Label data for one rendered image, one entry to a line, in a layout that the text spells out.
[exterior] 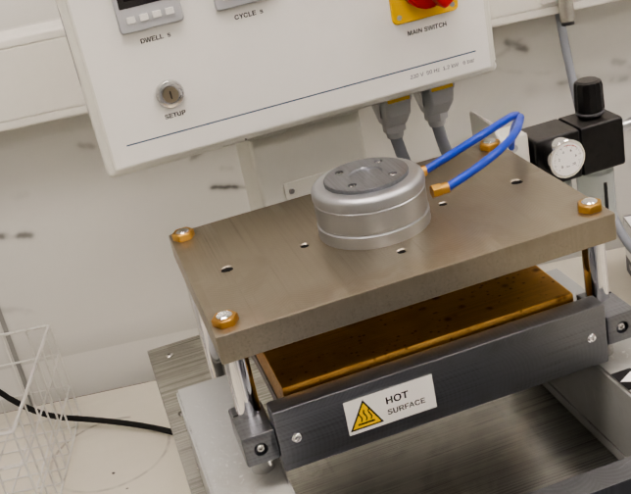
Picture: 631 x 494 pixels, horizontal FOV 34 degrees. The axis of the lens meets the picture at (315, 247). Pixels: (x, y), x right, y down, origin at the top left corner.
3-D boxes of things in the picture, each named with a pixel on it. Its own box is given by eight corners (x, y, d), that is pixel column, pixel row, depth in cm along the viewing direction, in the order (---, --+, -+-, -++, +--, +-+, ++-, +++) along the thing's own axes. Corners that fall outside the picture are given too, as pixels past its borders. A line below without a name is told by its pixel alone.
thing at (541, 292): (236, 327, 81) (209, 220, 77) (490, 248, 85) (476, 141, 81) (295, 442, 66) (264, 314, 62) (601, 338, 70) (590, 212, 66)
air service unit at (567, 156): (493, 256, 94) (473, 103, 88) (633, 212, 97) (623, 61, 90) (519, 278, 89) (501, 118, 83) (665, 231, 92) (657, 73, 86)
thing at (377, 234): (182, 305, 86) (143, 163, 81) (514, 204, 92) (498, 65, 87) (247, 461, 65) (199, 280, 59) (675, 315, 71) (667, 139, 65)
